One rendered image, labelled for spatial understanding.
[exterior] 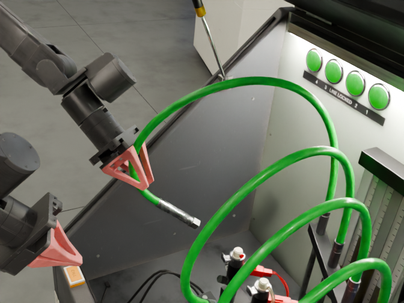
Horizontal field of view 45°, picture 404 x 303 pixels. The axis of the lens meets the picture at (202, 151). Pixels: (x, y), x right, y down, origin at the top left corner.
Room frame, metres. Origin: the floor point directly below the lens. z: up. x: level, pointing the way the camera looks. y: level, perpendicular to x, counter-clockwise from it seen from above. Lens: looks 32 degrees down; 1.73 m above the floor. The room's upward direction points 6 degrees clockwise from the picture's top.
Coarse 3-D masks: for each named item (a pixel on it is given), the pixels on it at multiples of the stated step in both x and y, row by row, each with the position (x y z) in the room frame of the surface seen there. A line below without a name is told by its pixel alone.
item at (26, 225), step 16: (48, 192) 0.51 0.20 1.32; (0, 208) 0.45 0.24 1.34; (16, 208) 0.46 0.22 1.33; (32, 208) 0.50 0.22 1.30; (48, 208) 0.48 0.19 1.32; (0, 224) 0.44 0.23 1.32; (16, 224) 0.45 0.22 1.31; (32, 224) 0.46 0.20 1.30; (48, 224) 0.45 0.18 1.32; (0, 240) 0.44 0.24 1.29; (16, 240) 0.44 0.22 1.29; (32, 240) 0.44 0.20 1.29; (0, 256) 0.45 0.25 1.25
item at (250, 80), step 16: (240, 80) 0.72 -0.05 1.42; (256, 80) 0.72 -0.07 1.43; (272, 80) 0.72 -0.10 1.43; (192, 96) 0.70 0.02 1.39; (304, 96) 0.73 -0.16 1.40; (160, 112) 0.70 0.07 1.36; (320, 112) 0.74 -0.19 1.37; (144, 128) 0.70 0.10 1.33; (336, 144) 0.74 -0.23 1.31; (336, 160) 0.74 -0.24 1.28; (336, 176) 0.75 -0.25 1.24; (144, 192) 0.69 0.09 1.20
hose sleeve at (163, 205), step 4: (160, 200) 0.70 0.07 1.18; (164, 200) 0.71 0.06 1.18; (160, 204) 0.69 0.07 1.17; (164, 204) 0.70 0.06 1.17; (168, 204) 0.70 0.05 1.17; (160, 208) 0.69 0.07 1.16; (164, 208) 0.69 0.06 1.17; (168, 208) 0.70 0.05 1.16; (172, 208) 0.70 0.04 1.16; (176, 208) 0.71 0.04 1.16; (168, 212) 0.70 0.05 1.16; (172, 212) 0.70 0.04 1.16; (176, 212) 0.70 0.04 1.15; (180, 212) 0.70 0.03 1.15; (184, 212) 0.71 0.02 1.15; (176, 216) 0.70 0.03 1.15; (180, 216) 0.70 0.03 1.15; (184, 216) 0.70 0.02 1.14; (188, 216) 0.71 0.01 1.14; (180, 220) 0.70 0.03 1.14; (184, 220) 0.70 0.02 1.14; (188, 220) 0.70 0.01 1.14; (192, 220) 0.71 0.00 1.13; (188, 224) 0.70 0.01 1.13
